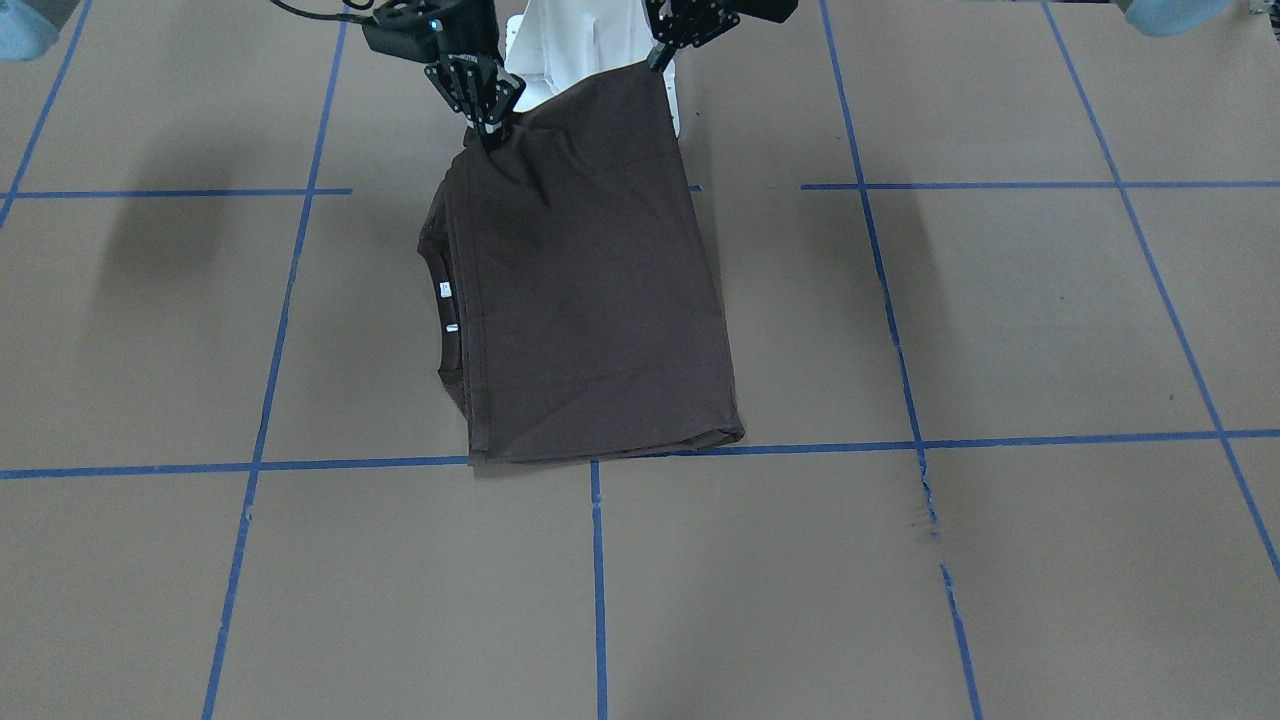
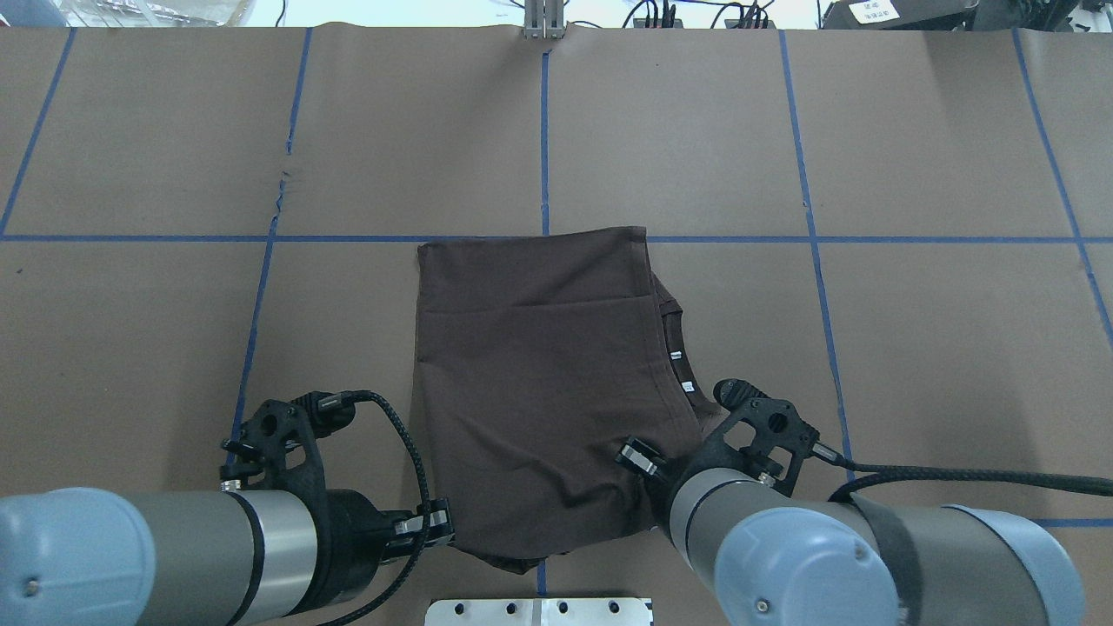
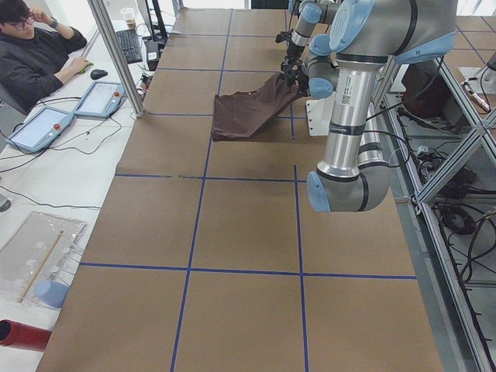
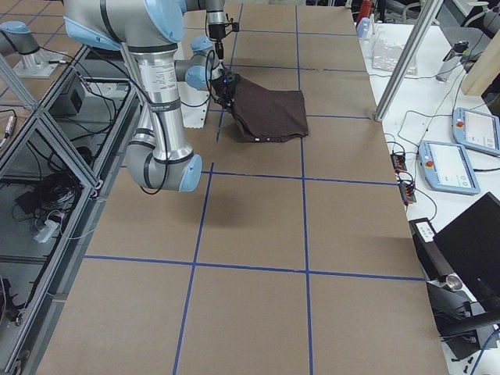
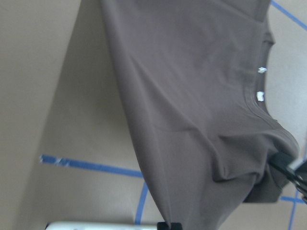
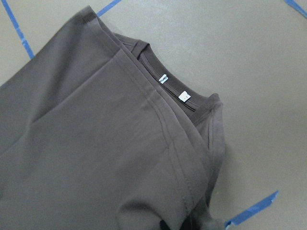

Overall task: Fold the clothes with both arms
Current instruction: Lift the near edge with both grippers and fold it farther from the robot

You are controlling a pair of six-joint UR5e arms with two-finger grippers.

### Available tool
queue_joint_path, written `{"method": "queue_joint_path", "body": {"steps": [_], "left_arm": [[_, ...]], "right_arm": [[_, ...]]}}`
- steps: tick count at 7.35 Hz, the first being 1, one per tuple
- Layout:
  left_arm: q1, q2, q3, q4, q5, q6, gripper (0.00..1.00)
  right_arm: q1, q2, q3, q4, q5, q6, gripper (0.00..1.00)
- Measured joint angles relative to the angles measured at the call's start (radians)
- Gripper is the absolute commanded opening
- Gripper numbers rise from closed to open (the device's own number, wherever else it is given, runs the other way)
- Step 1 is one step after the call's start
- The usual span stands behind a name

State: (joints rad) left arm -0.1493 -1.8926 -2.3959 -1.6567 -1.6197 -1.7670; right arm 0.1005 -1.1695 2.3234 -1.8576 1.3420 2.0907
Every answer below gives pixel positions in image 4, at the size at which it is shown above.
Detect black gripper body, viewer-right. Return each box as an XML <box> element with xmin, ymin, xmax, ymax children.
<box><xmin>214</xmin><ymin>39</ymin><xmax>224</xmax><ymax>59</ymax></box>

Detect black gripper body, viewer-left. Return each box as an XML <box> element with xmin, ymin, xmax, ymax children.
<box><xmin>212</xmin><ymin>70</ymin><xmax>239</xmax><ymax>102</ymax></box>

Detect dark brown t-shirt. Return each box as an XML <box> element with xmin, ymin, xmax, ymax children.
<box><xmin>230</xmin><ymin>78</ymin><xmax>309</xmax><ymax>142</ymax></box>

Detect second grey robot base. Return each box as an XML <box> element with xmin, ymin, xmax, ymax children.
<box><xmin>1</xmin><ymin>20</ymin><xmax>62</xmax><ymax>78</ymax></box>

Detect silver robot arm, viewer-left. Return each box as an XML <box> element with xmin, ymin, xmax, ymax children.
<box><xmin>63</xmin><ymin>1</ymin><xmax>241</xmax><ymax>192</ymax></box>

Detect red cylinder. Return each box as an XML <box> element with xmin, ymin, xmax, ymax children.
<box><xmin>356</xmin><ymin>0</ymin><xmax>373</xmax><ymax>23</ymax></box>

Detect orange black connector block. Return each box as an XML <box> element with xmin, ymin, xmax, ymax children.
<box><xmin>398</xmin><ymin>180</ymin><xmax>416</xmax><ymax>206</ymax></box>

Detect teach pendant tablet near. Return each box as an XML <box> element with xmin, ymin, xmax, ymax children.
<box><xmin>418</xmin><ymin>141</ymin><xmax>480</xmax><ymax>195</ymax></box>

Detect teach pendant tablet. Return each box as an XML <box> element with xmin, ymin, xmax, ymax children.
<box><xmin>418</xmin><ymin>141</ymin><xmax>480</xmax><ymax>195</ymax></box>
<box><xmin>452</xmin><ymin>108</ymin><xmax>499</xmax><ymax>156</ymax></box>

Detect white paper label with text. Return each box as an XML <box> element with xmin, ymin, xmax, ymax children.
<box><xmin>416</xmin><ymin>222</ymin><xmax>435</xmax><ymax>242</ymax></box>

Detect teach pendant tablet far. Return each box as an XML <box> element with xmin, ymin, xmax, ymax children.
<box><xmin>452</xmin><ymin>108</ymin><xmax>499</xmax><ymax>156</ymax></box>

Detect black monitor with stand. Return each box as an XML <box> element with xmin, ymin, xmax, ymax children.
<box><xmin>427</xmin><ymin>192</ymin><xmax>499</xmax><ymax>359</ymax></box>

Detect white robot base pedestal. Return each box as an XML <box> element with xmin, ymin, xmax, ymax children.
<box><xmin>178</xmin><ymin>82</ymin><xmax>209</xmax><ymax>129</ymax></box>

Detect aluminium frame rack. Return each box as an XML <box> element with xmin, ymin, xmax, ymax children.
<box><xmin>1</xmin><ymin>47</ymin><xmax>139</xmax><ymax>374</ymax></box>

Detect aluminium frame post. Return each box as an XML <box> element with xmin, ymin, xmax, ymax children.
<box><xmin>373</xmin><ymin>0</ymin><xmax>444</xmax><ymax>122</ymax></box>

